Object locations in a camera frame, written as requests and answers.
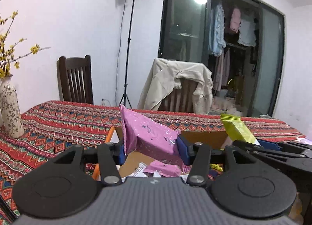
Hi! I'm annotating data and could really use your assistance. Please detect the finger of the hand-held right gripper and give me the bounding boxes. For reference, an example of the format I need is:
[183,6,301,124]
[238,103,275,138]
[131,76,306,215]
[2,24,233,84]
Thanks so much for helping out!
[257,139,312,152]
[233,140,312,166]

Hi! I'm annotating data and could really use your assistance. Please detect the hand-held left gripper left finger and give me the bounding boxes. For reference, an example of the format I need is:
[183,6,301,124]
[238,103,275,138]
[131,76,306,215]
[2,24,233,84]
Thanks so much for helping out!
[52,142,127,186]

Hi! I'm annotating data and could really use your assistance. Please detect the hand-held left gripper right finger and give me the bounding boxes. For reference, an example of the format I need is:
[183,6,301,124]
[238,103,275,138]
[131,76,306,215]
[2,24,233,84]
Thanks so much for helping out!
[177,135,246,188]

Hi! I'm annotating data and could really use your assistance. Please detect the white printed snack packet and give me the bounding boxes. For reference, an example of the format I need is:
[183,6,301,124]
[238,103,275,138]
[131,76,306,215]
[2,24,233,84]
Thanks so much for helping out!
[130,163,149,178]

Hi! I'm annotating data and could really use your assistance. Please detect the orange cardboard box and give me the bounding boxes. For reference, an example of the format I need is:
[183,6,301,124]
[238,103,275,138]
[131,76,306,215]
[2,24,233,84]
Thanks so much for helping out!
[92,126,231,183]

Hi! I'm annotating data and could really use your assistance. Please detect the pink snack packet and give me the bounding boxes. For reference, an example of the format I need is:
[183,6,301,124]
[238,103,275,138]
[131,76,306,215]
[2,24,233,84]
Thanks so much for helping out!
[143,160,184,178]
[119,104,188,167]

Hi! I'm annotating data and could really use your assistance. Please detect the yellow-green snack packet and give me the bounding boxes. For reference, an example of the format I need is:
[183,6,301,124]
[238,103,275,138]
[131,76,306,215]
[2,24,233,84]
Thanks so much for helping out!
[220,114,261,146]

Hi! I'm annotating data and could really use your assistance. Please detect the purple tissue pack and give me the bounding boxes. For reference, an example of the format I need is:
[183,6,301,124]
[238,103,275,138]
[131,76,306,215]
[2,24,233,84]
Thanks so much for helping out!
[296,135,312,146]

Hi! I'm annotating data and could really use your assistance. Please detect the dark wooden chair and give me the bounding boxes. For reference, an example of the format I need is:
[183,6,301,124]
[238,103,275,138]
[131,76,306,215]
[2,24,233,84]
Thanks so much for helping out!
[160,79,195,113]
[57,55,94,105]

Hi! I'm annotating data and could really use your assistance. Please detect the pale fluffy rug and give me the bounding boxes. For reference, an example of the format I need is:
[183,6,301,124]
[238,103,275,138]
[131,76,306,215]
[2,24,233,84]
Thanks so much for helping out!
[211,97,244,116]

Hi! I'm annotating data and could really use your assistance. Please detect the red patterned tablecloth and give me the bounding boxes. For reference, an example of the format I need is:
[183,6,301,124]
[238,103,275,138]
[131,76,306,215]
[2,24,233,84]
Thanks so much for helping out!
[0,100,312,225]

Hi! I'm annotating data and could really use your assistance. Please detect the beige jacket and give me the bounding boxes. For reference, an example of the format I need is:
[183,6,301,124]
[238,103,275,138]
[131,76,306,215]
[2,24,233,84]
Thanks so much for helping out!
[138,58,214,115]

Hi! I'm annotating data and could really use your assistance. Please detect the long pale hanging garments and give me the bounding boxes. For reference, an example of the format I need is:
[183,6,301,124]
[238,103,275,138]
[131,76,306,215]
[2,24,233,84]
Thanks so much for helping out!
[214,48,231,91]

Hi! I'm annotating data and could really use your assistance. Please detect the dark framed glass door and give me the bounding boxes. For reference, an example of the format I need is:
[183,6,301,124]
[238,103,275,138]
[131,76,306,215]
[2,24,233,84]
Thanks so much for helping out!
[158,0,285,118]

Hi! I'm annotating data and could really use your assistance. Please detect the white hanging garment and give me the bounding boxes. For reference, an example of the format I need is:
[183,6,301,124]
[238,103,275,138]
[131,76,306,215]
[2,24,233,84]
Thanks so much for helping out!
[238,13,257,47]

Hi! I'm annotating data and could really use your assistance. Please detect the floral ceramic vase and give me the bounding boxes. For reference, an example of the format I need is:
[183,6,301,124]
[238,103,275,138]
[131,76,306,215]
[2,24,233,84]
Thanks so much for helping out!
[0,75,25,139]

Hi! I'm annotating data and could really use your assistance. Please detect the light blue hanging shirt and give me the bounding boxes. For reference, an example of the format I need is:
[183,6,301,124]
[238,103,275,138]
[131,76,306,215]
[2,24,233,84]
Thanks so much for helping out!
[208,3,227,57]

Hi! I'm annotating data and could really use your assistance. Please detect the pink hanging garment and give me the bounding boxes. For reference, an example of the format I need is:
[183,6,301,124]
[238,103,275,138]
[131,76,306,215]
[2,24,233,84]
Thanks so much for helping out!
[230,8,242,34]

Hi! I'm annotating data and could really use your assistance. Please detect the yellow flower branches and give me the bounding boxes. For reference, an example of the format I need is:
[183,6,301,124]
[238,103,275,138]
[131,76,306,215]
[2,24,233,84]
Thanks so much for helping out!
[0,10,51,79]

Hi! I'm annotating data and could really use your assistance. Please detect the black light cable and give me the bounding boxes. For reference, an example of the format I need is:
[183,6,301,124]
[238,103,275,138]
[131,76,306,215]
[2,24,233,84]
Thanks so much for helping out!
[114,0,127,106]

